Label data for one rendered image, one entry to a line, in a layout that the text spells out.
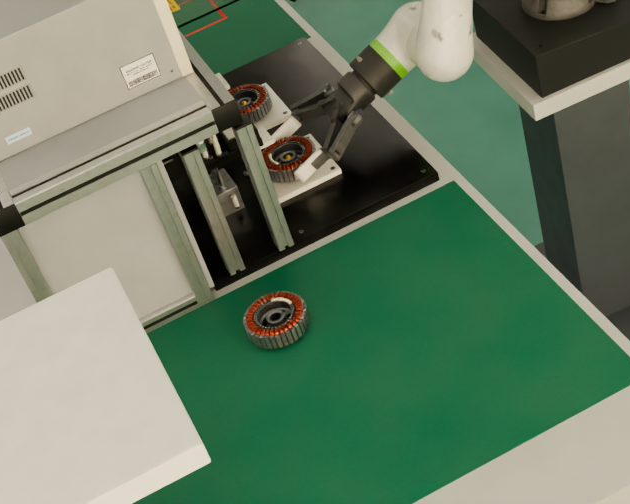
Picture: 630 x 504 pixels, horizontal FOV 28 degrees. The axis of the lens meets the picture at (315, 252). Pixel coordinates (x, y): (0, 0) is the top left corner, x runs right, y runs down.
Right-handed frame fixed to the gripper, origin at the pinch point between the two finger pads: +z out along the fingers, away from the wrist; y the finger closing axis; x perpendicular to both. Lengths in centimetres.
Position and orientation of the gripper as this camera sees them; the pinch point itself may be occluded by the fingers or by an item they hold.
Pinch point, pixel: (289, 157)
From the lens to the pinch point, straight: 245.0
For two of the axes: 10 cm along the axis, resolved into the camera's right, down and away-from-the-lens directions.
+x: -5.8, -4.9, -6.5
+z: -7.1, 6.9, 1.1
